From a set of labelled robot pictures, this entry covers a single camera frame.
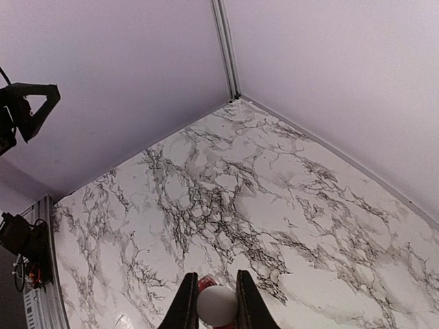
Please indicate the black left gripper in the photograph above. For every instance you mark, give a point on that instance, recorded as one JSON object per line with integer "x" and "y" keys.
{"x": 16, "y": 112}

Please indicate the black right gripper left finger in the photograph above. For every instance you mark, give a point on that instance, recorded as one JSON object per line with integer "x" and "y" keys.
{"x": 182, "y": 313}

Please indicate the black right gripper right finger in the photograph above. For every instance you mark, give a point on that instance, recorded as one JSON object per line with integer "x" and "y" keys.
{"x": 252, "y": 310}

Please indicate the white nail polish cap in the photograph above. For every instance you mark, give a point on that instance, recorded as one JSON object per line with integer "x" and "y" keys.
{"x": 216, "y": 305}

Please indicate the dark red nail polish bottle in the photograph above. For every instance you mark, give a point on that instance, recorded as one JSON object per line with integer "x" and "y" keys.
{"x": 209, "y": 284}

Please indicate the aluminium front frame rail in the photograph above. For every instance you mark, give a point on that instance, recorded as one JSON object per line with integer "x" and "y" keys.
{"x": 44, "y": 306}

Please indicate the aluminium corner post left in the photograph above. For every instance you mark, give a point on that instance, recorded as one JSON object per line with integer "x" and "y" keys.
{"x": 226, "y": 47}

